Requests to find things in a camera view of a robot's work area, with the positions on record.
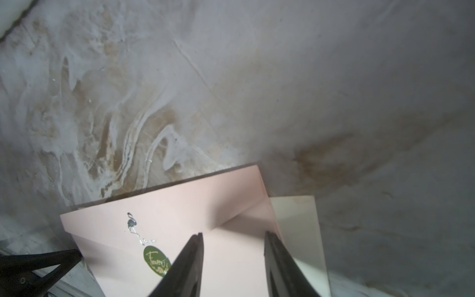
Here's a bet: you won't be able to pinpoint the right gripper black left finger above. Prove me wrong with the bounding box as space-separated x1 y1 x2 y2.
150 233 204 297

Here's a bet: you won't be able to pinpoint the pink envelope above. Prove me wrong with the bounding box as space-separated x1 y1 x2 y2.
61 165 278 297

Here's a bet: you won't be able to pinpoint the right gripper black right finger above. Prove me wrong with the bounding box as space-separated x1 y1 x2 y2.
264 231 320 297

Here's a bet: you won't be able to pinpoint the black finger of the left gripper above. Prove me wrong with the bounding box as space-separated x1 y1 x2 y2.
1 249 82 297

